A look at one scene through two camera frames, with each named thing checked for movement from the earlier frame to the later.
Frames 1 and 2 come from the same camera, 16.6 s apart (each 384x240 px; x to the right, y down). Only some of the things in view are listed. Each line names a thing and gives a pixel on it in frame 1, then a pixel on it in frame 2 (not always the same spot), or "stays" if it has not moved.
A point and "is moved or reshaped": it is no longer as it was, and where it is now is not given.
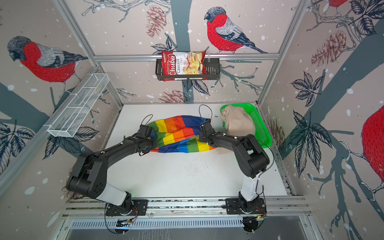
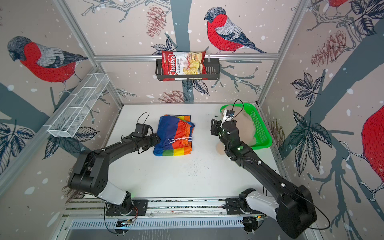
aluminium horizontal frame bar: [209, 58] stays
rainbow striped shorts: [179, 134] is moved or reshaped
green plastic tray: [261, 131] stays
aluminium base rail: [276, 207] stays
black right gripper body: [203, 138] → [217, 131]
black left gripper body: [151, 144] stays
